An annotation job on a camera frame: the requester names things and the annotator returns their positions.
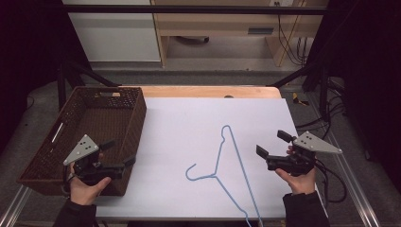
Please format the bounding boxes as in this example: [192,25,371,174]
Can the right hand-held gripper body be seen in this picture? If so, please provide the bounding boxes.
[266,131,343,177]

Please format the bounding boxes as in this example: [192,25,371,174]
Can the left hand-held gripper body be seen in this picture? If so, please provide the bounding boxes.
[63,134,126,186]

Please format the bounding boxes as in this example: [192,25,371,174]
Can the brown woven basket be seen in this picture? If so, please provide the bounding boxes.
[17,86,148,197]

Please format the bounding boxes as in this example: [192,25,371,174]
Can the blue wire clothes hanger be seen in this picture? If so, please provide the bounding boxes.
[184,125,264,227]

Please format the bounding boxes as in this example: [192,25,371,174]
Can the person's right hand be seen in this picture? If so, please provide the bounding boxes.
[275,168,317,195]

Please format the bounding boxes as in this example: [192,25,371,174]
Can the person's left hand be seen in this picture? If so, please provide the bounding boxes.
[69,171,112,205]

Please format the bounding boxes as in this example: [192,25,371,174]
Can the white label strip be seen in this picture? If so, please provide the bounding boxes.
[51,122,66,144]

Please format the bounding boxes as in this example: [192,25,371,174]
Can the yellow and black floor object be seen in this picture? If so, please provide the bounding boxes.
[291,92,310,107]

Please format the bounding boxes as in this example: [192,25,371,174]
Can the black metal stand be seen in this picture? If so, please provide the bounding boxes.
[56,59,121,112]
[270,61,331,121]

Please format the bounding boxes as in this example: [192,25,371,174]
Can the white table sheet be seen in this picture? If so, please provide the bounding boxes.
[94,96,329,220]

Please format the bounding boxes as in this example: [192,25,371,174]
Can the black curtain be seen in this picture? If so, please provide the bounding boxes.
[0,0,93,155]
[304,0,401,193]

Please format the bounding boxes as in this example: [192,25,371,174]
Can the grey desk label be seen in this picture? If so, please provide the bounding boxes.
[247,27,275,35]

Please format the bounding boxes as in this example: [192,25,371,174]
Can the white cabinet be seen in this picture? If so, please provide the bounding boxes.
[61,0,162,62]

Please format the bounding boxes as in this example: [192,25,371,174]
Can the light wooden desk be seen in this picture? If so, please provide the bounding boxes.
[150,0,329,68]

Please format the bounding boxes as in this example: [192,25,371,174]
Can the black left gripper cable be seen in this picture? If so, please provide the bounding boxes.
[61,165,77,199]

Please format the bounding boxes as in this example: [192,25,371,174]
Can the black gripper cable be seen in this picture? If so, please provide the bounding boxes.
[61,165,77,199]
[315,160,348,204]

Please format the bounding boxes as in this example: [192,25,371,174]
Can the black floor cables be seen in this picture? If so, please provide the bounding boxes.
[295,77,348,140]

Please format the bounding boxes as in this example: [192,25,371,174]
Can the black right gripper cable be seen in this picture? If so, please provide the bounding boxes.
[315,160,348,204]

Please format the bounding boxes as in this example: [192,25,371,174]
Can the aluminium frame rail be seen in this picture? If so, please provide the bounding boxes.
[0,184,32,227]
[306,94,382,227]

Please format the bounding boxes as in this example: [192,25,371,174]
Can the black hanging cables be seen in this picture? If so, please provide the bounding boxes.
[277,13,308,67]

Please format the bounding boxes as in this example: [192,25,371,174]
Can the yellow cable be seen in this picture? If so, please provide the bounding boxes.
[277,0,307,68]

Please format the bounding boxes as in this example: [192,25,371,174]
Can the black horizontal frame bar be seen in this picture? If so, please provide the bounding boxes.
[62,4,327,15]

